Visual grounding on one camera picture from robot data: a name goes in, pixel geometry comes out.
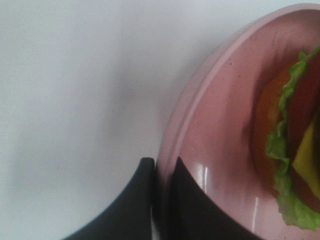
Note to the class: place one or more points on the burger with sesame-free bun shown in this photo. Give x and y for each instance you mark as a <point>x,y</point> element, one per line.
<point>286,140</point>

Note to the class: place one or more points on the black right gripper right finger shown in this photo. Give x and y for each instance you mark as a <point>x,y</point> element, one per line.
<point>191,215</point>

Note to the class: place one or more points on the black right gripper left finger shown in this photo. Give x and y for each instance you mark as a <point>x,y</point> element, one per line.
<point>129,216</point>

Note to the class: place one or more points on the pink round plate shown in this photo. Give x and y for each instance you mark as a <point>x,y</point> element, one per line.
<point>210,128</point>

